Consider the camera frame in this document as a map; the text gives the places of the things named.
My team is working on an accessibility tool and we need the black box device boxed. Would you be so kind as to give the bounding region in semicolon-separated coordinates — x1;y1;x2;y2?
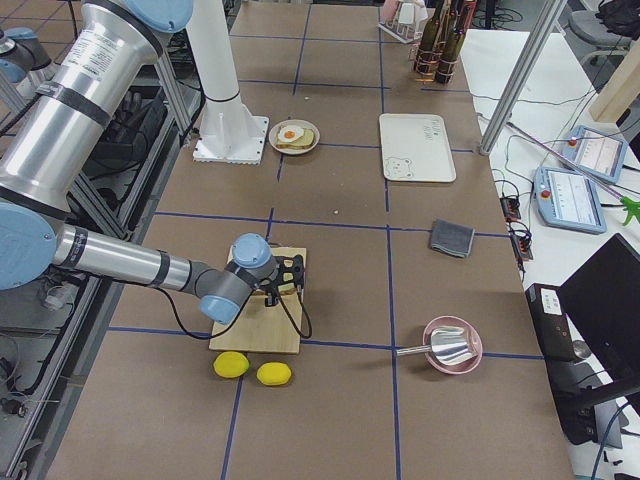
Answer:
526;283;575;362

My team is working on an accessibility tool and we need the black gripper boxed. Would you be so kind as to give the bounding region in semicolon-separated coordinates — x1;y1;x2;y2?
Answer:
265;254;305;306

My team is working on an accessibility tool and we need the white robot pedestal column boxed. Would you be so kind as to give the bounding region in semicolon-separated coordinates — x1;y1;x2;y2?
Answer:
187;1;250;133

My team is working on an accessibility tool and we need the dark green wine bottle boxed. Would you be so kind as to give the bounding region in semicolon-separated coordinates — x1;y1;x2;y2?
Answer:
414;0;448;81
435;1;465;84

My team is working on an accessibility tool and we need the black laptop monitor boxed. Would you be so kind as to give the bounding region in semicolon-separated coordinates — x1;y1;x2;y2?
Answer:
555;233;639;445

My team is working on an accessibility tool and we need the white wire cup rack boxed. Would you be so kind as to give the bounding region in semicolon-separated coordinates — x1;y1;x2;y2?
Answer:
378;0;429;44

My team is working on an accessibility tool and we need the wooden cutting board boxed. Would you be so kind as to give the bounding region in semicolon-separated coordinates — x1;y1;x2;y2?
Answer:
208;245;309;355

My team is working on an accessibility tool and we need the fried egg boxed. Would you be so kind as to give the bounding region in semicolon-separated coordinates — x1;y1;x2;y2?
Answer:
277;125;304;144

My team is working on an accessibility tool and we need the aluminium frame post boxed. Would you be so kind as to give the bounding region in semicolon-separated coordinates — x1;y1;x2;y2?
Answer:
479;0;567;156

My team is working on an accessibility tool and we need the grey folded cloth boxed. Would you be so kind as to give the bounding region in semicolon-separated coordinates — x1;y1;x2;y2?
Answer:
429;219;475;258

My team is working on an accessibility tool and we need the white cup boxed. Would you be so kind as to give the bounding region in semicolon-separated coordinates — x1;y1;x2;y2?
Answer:
397;0;415;26

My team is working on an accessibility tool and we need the light pink cup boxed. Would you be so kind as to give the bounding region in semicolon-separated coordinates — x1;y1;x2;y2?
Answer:
381;0;400;23

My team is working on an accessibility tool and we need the white bear serving tray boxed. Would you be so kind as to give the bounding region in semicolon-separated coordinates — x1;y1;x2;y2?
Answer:
379;113;456;183

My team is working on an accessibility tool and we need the white round plate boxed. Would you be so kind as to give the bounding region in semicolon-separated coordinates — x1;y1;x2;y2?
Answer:
268;119;320;155

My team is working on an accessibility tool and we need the yellow lemon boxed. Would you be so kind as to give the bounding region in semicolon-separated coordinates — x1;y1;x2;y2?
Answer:
256;362;292;386
212;351;250;379

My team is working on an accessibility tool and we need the metal scoop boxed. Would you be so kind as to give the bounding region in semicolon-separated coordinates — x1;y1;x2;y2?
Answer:
396;326;479;366

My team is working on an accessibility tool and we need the pink bowl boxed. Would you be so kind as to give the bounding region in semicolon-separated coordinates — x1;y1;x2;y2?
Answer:
422;316;483;375

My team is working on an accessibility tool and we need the blue teach pendant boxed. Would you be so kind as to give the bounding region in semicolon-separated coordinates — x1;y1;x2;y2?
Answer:
533;167;607;234
562;125;628;184

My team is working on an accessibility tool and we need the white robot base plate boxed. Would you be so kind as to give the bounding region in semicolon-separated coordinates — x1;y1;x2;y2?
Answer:
193;113;269;165

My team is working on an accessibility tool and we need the copper wire bottle rack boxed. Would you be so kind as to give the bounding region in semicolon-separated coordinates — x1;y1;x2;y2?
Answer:
413;41;458;84

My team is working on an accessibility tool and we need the bread slice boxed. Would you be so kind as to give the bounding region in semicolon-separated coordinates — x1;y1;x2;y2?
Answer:
275;127;315;150
252;283;297;296

